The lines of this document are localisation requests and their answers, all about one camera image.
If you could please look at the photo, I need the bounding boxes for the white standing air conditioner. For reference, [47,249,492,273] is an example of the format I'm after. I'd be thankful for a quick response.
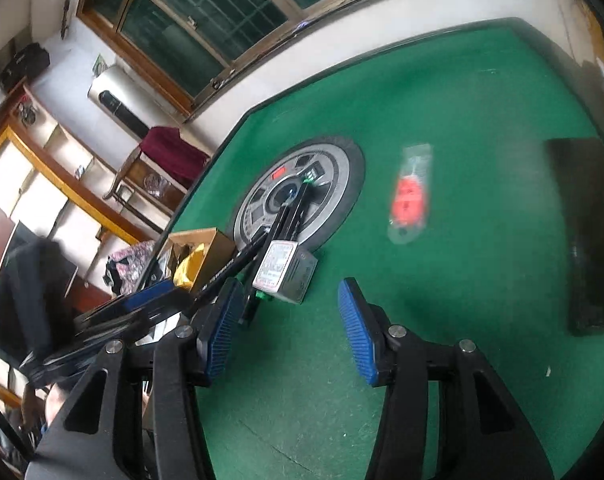
[87,65,150,140]

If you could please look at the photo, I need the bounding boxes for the round grey table centre panel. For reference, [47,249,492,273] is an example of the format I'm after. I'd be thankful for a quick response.
[232,135,367,261]

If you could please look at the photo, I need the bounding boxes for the small white carton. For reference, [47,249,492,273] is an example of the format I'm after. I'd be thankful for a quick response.
[252,239,319,306]

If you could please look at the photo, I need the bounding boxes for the black bag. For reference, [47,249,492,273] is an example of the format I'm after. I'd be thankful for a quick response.
[0,42,50,91]

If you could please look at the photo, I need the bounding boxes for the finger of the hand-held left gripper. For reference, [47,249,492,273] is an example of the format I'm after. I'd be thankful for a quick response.
[19,302,197,378]
[72,280,183,333]

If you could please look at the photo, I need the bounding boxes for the red blister packet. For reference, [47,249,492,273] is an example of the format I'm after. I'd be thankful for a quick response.
[388,143,434,246]

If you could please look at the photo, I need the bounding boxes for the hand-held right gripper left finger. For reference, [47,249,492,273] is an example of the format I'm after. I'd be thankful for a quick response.
[27,277,246,480]

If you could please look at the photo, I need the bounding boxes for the carved wooden chair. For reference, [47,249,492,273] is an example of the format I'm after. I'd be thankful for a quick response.
[102,147,193,233]

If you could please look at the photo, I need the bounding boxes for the maroon cloth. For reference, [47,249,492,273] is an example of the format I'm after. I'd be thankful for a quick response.
[139,126,210,188]

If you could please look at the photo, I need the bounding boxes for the black flat box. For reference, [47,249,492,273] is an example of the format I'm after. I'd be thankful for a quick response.
[544,137,604,338]

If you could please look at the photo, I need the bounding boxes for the wooden shelf cabinet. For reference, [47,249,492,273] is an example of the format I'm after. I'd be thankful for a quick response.
[0,80,157,251]

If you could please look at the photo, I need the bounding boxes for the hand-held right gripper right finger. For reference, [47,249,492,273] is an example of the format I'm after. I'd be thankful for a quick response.
[338,277,555,480]

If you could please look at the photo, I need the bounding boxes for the cardboard box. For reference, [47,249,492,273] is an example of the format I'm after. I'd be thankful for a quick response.
[154,227,237,296]

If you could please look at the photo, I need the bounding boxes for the pile of clothes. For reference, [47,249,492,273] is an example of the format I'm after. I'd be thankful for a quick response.
[104,240,157,296]

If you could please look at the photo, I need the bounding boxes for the black television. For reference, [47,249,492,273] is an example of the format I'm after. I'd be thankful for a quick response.
[0,220,78,361]

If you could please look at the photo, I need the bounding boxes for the barred window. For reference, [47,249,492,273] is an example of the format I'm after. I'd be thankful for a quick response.
[77,0,487,121]

